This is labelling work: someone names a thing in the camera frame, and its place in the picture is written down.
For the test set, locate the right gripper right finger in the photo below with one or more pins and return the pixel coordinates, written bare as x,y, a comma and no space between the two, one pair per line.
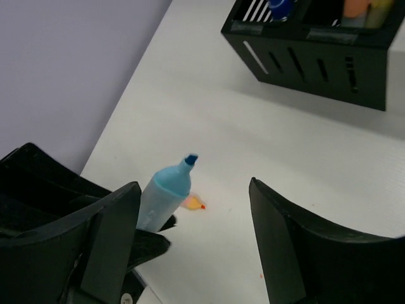
308,259

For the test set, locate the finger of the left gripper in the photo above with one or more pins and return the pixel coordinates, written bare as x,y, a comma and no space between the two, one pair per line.
36,190

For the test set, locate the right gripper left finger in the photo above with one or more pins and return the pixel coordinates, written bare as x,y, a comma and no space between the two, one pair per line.
80,258

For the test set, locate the blue pencil-shaped pen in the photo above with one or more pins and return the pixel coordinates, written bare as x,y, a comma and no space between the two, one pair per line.
164,193

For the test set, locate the grey pencil-shaped pen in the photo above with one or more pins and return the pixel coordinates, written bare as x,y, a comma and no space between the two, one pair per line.
354,13

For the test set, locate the yellow pencil-shaped pen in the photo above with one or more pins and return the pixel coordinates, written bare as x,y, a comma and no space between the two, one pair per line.
377,13

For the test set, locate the orange pencil-shaped pen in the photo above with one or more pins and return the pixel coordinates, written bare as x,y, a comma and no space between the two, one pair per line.
193,202

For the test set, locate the black double container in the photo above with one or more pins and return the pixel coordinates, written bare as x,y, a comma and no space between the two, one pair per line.
310,52

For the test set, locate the blue item in container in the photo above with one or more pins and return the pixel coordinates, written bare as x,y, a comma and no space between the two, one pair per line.
280,9

